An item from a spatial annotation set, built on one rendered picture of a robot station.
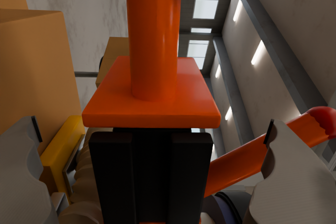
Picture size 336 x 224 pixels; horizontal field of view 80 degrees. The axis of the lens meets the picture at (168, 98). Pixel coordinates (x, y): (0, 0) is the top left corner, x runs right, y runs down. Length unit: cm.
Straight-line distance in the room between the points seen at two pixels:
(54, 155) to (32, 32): 14
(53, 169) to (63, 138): 4
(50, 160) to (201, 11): 939
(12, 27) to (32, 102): 8
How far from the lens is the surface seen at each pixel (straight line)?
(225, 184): 17
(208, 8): 954
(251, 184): 190
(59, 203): 22
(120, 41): 193
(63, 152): 28
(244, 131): 668
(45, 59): 29
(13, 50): 25
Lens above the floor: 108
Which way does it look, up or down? 3 degrees up
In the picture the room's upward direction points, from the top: 91 degrees clockwise
